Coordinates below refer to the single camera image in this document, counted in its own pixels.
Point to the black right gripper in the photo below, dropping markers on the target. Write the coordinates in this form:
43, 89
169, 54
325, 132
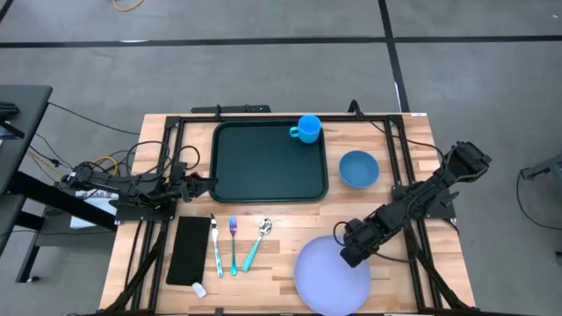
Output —
362, 234

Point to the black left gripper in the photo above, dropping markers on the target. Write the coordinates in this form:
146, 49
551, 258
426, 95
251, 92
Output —
192, 188

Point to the lavender round plate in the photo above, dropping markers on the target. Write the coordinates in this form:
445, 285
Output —
322, 287

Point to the black cloth napkin white tag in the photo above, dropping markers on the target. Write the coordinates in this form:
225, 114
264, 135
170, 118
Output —
189, 250

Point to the blue plastic bowl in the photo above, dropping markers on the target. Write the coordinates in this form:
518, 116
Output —
359, 170

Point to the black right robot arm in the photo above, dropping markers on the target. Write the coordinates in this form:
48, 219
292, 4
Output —
430, 188

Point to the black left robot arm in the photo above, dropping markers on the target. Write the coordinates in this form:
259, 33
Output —
131, 186

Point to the dark green plastic tray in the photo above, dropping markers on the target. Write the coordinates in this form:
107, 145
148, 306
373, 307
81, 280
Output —
263, 162

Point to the black bar device blue light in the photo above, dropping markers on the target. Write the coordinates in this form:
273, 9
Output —
232, 109

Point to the white paper sheet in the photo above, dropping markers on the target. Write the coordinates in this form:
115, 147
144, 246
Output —
94, 199

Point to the blue plastic cup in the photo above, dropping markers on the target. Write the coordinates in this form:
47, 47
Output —
310, 130

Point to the black side desk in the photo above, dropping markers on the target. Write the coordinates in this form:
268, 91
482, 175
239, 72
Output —
19, 127

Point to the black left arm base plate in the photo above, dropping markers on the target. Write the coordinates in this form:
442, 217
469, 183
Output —
145, 214

